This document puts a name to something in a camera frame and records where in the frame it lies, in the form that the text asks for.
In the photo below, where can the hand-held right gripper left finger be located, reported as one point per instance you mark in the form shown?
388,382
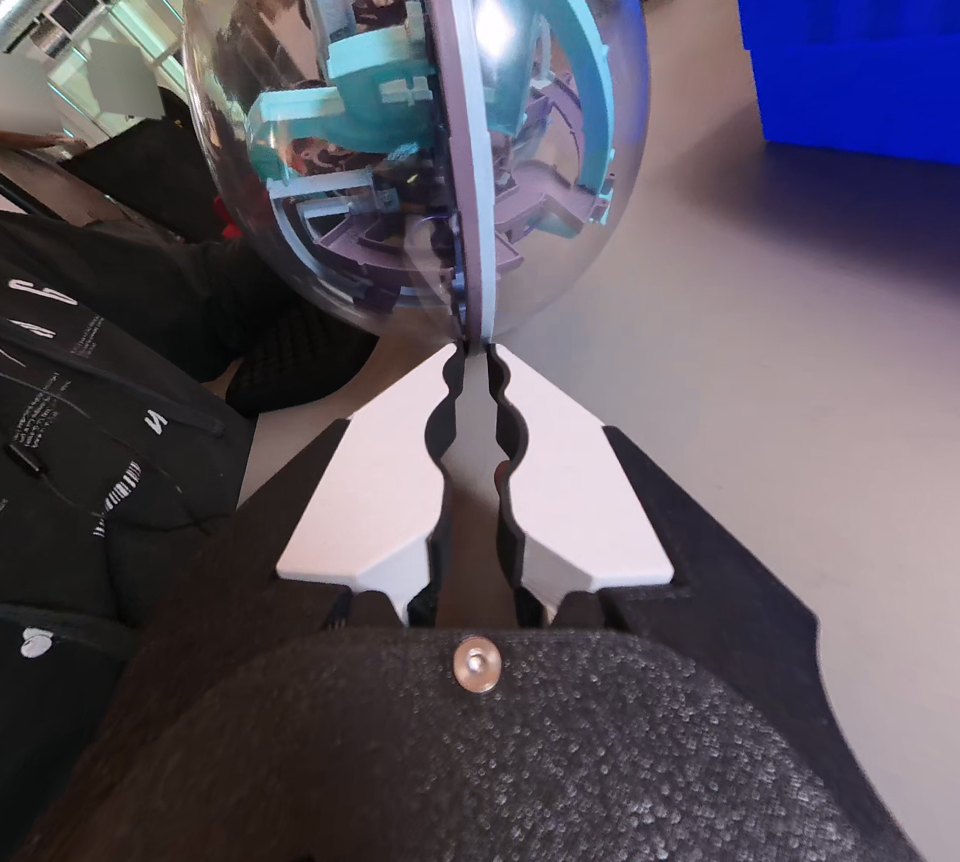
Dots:
368,502

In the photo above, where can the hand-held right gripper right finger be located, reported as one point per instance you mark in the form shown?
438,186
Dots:
585,502

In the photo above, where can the clear maze ball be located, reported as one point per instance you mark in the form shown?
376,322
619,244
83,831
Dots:
405,112

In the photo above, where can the person's left forearm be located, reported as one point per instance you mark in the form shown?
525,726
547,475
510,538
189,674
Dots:
195,292

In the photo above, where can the black mesh chair seat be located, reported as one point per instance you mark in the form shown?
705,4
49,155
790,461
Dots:
300,359

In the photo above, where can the person's black clothing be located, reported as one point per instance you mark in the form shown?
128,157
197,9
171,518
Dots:
90,502

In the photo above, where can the black fabric panel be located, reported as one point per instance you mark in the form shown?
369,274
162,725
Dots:
150,179

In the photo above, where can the blue plastic tray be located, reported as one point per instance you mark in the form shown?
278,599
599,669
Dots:
855,37

